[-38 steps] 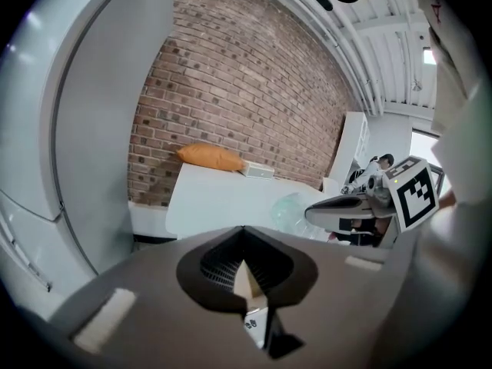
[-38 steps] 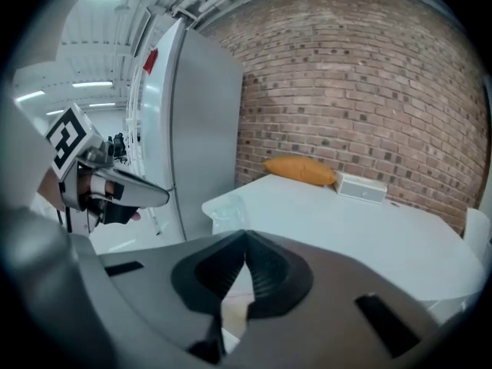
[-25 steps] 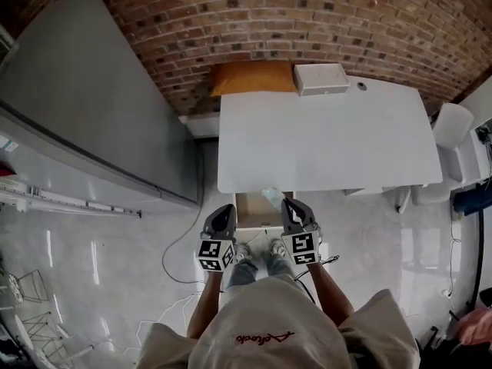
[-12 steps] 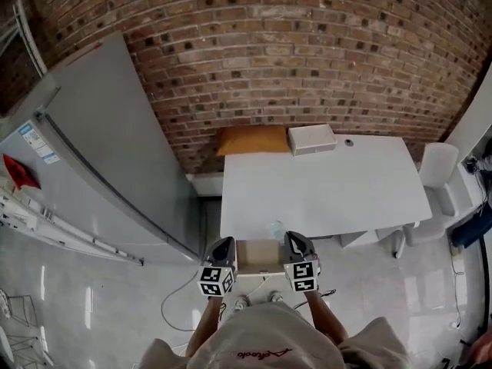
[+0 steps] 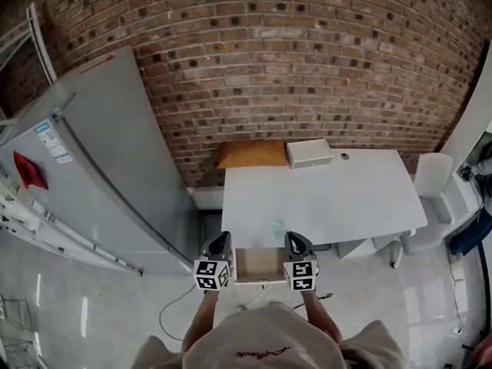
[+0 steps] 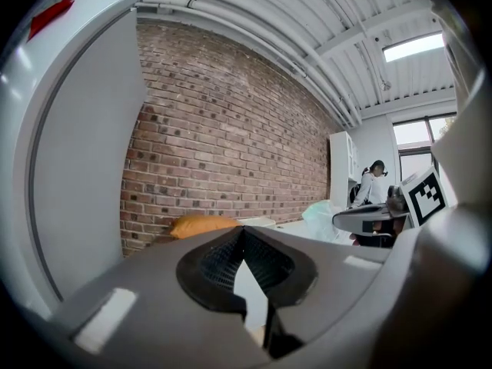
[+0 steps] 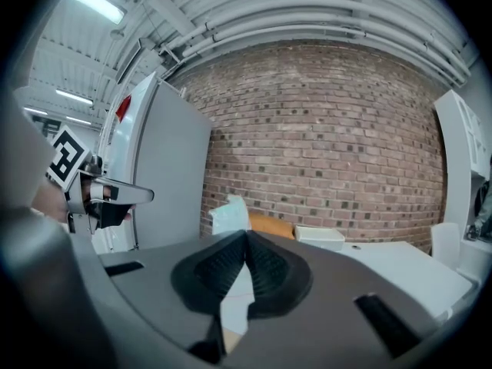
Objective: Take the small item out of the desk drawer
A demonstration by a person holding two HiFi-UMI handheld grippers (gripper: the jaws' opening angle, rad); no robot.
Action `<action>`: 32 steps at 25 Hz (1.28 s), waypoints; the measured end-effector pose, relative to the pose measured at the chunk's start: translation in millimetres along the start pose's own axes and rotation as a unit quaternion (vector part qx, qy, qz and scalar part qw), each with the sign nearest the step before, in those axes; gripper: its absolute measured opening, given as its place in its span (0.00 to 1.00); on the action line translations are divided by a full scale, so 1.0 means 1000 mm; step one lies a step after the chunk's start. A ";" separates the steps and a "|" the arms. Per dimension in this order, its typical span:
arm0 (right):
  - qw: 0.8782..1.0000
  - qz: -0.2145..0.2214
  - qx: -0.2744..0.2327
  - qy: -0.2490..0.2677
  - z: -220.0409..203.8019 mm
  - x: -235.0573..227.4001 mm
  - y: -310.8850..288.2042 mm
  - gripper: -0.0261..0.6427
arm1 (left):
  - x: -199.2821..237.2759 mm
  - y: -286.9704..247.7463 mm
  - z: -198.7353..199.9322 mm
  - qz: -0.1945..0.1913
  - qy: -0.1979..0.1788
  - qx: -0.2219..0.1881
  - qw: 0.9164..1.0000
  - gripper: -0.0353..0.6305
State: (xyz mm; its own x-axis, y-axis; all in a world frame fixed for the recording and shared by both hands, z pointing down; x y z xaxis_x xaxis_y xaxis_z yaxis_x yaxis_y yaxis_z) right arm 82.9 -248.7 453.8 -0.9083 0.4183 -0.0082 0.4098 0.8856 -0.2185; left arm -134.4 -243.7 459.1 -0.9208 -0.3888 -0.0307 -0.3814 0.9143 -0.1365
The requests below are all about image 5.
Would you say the white desk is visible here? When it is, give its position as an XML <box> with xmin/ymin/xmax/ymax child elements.
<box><xmin>221</xmin><ymin>148</ymin><xmax>429</xmax><ymax>261</ymax></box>

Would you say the black cable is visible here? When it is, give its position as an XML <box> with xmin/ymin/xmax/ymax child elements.
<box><xmin>291</xmin><ymin>292</ymin><xmax>334</xmax><ymax>311</ymax></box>

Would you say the white rectangular box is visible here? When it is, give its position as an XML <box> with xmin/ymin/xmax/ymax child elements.
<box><xmin>284</xmin><ymin>138</ymin><xmax>334</xmax><ymax>171</ymax></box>

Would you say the beige cap with red embroidery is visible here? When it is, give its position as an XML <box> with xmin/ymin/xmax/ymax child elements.
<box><xmin>182</xmin><ymin>301</ymin><xmax>349</xmax><ymax>369</ymax></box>

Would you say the blue and white label sticker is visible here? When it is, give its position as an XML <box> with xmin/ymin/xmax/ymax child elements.
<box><xmin>32</xmin><ymin>120</ymin><xmax>73</xmax><ymax>165</ymax></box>

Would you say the grey cable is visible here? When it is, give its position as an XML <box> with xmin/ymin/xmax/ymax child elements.
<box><xmin>158</xmin><ymin>282</ymin><xmax>197</xmax><ymax>341</ymax></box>

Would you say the white drawer with wooden inside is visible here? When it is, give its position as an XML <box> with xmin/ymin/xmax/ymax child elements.
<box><xmin>232</xmin><ymin>247</ymin><xmax>289</xmax><ymax>285</ymax></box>

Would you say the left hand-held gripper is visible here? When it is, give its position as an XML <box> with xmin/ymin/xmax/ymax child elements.
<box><xmin>193</xmin><ymin>231</ymin><xmax>235</xmax><ymax>292</ymax></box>

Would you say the white metal shelf rack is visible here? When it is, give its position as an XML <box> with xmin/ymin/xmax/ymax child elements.
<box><xmin>0</xmin><ymin>2</ymin><xmax>144</xmax><ymax>276</ymax></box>

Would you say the person's right forearm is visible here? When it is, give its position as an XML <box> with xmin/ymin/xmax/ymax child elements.
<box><xmin>299</xmin><ymin>289</ymin><xmax>343</xmax><ymax>344</ymax></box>

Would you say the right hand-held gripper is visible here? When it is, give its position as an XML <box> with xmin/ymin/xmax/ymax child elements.
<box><xmin>283</xmin><ymin>231</ymin><xmax>321</xmax><ymax>294</ymax></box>

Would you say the white cable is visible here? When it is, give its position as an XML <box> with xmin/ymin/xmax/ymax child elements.
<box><xmin>234</xmin><ymin>282</ymin><xmax>274</xmax><ymax>311</ymax></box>

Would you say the white office chair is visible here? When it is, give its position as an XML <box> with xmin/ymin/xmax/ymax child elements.
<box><xmin>390</xmin><ymin>151</ymin><xmax>454</xmax><ymax>269</ymax></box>

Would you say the orange pillow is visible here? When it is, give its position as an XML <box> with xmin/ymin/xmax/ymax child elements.
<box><xmin>216</xmin><ymin>139</ymin><xmax>289</xmax><ymax>170</ymax></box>

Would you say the black wire stool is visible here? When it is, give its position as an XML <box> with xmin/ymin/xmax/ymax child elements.
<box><xmin>0</xmin><ymin>294</ymin><xmax>34</xmax><ymax>332</ymax></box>

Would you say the person's left forearm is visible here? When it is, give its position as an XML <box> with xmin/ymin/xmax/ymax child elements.
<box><xmin>181</xmin><ymin>289</ymin><xmax>219</xmax><ymax>353</ymax></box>

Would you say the grey refrigerator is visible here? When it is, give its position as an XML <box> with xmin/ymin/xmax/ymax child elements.
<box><xmin>0</xmin><ymin>45</ymin><xmax>201</xmax><ymax>277</ymax></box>

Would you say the red diamond sticker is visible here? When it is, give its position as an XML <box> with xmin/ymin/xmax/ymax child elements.
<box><xmin>12</xmin><ymin>150</ymin><xmax>50</xmax><ymax>191</ymax></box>

